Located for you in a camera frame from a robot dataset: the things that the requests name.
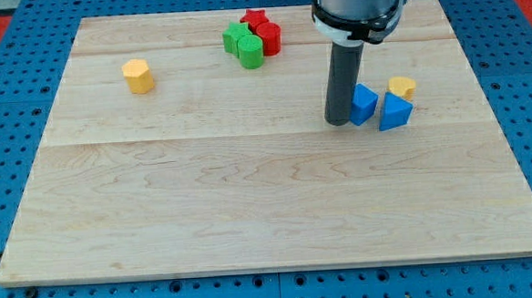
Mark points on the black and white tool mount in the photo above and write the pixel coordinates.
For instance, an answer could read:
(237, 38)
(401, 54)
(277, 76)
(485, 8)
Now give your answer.
(350, 33)

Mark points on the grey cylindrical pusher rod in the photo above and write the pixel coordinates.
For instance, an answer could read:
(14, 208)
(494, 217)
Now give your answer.
(344, 69)

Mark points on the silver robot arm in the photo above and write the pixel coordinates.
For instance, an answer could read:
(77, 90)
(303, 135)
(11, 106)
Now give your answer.
(356, 10)

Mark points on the blue cube block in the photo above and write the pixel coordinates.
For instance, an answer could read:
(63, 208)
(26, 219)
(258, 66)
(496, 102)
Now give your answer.
(364, 103)

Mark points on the yellow hexagon block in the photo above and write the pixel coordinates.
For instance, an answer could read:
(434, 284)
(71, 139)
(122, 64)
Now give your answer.
(138, 76)

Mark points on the yellow heart block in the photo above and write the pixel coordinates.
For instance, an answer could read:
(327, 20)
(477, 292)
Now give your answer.
(403, 87)

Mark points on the blue triangle block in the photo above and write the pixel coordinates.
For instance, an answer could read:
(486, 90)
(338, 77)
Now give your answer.
(395, 113)

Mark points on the red cylinder block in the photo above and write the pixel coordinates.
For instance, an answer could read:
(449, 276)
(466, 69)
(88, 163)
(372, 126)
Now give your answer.
(270, 34)

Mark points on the green cylinder block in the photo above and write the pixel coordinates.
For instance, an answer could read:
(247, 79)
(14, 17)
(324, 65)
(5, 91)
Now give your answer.
(250, 51)

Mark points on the red star block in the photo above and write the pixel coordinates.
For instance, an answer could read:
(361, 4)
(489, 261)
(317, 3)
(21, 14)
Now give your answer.
(254, 18)

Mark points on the green star block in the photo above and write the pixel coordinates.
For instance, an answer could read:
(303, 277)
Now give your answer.
(232, 35)

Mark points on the wooden board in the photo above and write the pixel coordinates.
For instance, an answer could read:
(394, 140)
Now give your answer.
(220, 170)

